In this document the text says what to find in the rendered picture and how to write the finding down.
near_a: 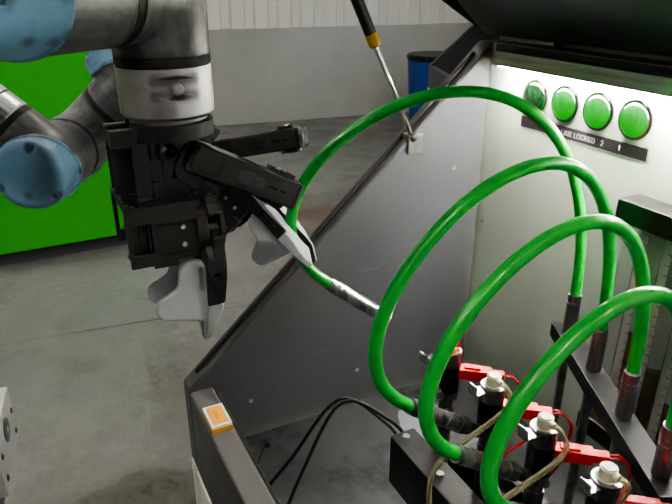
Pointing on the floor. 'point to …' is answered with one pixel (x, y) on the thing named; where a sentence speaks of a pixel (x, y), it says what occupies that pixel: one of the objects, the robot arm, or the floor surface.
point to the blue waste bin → (418, 63)
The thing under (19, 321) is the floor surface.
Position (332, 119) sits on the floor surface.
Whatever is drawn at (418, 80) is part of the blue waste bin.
